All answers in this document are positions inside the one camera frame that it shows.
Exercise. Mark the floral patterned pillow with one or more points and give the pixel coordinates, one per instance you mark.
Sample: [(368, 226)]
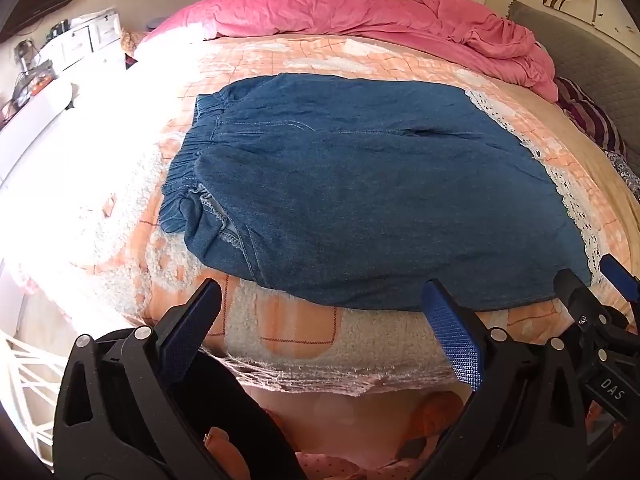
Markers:
[(625, 170)]

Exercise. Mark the beige plush toy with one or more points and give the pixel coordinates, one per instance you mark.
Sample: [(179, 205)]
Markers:
[(134, 42)]

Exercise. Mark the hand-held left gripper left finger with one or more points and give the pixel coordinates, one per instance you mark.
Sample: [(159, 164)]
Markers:
[(190, 327)]

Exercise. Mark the grey padded headboard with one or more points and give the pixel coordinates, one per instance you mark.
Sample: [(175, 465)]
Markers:
[(585, 55)]

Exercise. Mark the purple striped pillow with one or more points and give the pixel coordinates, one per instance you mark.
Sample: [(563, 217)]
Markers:
[(590, 115)]

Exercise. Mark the pink duvet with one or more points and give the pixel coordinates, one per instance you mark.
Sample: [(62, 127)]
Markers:
[(350, 12)]

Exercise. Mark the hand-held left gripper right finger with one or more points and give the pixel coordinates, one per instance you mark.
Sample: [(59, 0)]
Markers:
[(452, 332)]

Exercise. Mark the blue denim pants lace trim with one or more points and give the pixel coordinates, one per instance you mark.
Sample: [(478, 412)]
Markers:
[(360, 185)]

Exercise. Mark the orange white plush printed blanket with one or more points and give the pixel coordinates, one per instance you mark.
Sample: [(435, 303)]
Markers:
[(115, 200)]

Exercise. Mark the pink dotted clothing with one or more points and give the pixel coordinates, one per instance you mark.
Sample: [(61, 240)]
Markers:
[(350, 467)]

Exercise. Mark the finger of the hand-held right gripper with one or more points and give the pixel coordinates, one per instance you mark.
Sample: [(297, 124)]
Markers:
[(582, 305), (622, 280)]

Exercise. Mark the white scalloped side board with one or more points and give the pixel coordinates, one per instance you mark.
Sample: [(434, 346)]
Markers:
[(30, 120)]

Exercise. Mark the white drawer cabinet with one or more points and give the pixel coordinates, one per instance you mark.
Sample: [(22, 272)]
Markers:
[(85, 40)]

